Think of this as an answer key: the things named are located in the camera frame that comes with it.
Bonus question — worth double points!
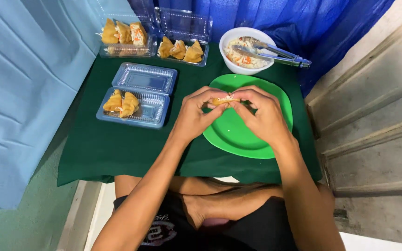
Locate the light blue cloth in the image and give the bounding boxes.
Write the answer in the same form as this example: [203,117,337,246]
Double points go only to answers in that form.
[0,0,137,210]

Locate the person's right hand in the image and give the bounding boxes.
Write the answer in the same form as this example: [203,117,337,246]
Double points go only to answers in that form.
[229,85,295,149]

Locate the weathered wooden door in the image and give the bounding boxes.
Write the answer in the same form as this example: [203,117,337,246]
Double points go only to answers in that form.
[305,7,402,248]

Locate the black printed shorts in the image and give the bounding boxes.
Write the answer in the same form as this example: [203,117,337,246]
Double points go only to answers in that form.
[113,190,299,251]

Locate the metal tongs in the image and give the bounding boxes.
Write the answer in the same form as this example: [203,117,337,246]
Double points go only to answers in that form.
[232,36,312,69]

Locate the clear plastic hinged container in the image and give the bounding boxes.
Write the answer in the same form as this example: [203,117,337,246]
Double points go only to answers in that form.
[96,0,158,58]
[154,7,213,67]
[96,62,178,130]

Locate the dark blue curtain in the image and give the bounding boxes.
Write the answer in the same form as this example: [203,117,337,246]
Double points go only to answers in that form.
[128,0,395,98]

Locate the person's left hand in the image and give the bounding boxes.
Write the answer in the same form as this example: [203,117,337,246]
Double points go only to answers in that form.
[172,86,229,141]

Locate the white bowl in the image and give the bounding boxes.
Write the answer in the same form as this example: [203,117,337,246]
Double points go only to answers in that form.
[219,27,278,76]

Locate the green plastic plate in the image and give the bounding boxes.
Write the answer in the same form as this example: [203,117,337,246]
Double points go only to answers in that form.
[202,74,294,160]

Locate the dark green tablecloth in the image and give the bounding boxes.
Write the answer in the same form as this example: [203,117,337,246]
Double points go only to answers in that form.
[57,42,323,187]

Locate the stuffed fried tofu piece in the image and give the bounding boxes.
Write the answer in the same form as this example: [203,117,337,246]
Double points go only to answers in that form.
[212,93,241,107]
[100,18,120,45]
[170,39,187,60]
[114,21,132,45]
[182,40,204,64]
[103,89,123,112]
[129,22,148,48]
[119,92,140,119]
[157,36,174,59]

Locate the shredded vegetable filling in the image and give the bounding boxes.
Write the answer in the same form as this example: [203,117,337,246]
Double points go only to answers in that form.
[224,36,271,69]

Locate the person's legs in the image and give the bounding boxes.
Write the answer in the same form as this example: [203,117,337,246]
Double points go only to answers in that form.
[114,175,335,231]

